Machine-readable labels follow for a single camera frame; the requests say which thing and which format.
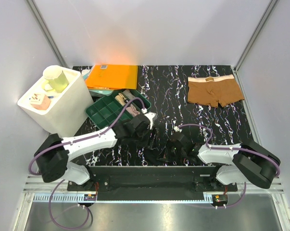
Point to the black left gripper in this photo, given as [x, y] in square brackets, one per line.
[147, 143]

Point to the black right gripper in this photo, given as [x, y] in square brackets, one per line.
[169, 145]

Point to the black underwear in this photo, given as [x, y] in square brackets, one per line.
[155, 157]

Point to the brown boxer briefs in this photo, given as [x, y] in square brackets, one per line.
[214, 91]

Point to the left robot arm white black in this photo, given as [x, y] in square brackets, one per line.
[54, 157]

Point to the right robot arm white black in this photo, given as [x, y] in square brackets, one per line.
[241, 162]

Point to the pink rolled sock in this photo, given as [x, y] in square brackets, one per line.
[132, 110]

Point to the beige rolled sock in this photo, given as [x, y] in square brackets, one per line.
[121, 99]

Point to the grey rolled sock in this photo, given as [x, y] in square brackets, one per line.
[128, 94]

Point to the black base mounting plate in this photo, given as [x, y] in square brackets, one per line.
[153, 177]

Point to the orange and teal folders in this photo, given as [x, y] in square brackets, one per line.
[102, 80]

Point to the white storage bin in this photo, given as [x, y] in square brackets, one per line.
[66, 112]

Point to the yellow green cup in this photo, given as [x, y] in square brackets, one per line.
[55, 79]

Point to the pink box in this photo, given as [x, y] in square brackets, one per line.
[40, 101]

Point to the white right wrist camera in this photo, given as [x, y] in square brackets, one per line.
[177, 129]

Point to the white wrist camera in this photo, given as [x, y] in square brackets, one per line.
[177, 129]
[152, 117]

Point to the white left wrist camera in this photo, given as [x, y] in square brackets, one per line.
[152, 117]

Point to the aluminium front rail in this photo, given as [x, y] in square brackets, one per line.
[42, 193]

